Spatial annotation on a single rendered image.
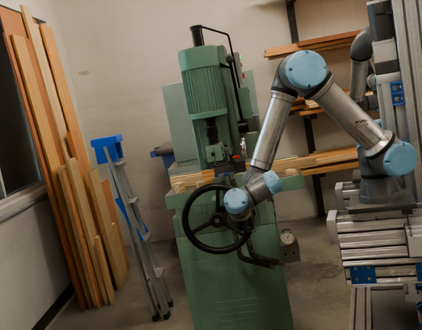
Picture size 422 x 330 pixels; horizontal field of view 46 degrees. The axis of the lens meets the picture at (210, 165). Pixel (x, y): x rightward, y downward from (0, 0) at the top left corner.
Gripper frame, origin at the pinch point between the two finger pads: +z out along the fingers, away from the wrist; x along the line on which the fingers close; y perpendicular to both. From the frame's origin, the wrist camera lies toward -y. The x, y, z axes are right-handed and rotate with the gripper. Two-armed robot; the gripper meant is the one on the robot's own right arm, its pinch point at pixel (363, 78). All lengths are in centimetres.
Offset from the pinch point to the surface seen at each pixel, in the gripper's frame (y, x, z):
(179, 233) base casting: 36, -111, -74
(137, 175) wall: 31, -183, 176
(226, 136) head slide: 4, -80, -50
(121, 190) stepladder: 19, -152, 2
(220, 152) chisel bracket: 9, -84, -64
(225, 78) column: -22, -72, -41
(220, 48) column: -36, -70, -41
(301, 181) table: 29, -54, -77
